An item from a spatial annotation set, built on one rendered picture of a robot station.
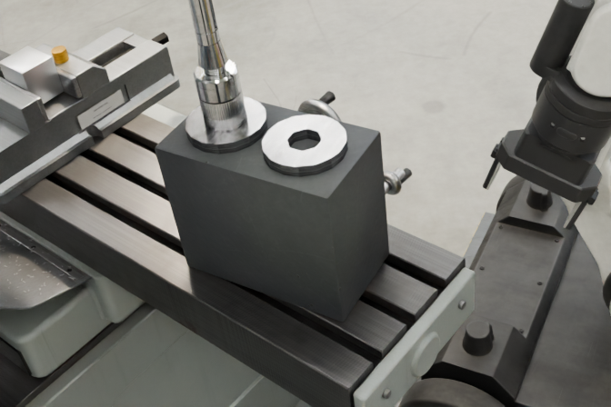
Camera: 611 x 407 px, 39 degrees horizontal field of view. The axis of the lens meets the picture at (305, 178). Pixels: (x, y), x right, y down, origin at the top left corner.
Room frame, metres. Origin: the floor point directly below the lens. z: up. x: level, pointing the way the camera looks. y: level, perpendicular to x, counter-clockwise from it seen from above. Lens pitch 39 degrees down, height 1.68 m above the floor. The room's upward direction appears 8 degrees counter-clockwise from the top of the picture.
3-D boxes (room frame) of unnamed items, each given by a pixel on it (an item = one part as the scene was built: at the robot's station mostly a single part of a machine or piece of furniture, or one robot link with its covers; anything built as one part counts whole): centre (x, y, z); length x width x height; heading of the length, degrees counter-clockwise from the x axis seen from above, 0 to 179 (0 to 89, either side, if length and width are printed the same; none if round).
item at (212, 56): (0.78, 0.08, 1.26); 0.03 x 0.03 x 0.11
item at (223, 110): (0.78, 0.08, 1.17); 0.05 x 0.05 x 0.06
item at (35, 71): (1.09, 0.37, 1.05); 0.06 x 0.05 x 0.06; 44
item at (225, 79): (0.78, 0.08, 1.20); 0.05 x 0.05 x 0.01
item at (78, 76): (1.13, 0.33, 1.03); 0.12 x 0.06 x 0.04; 44
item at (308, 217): (0.75, 0.04, 1.04); 0.22 x 0.12 x 0.20; 55
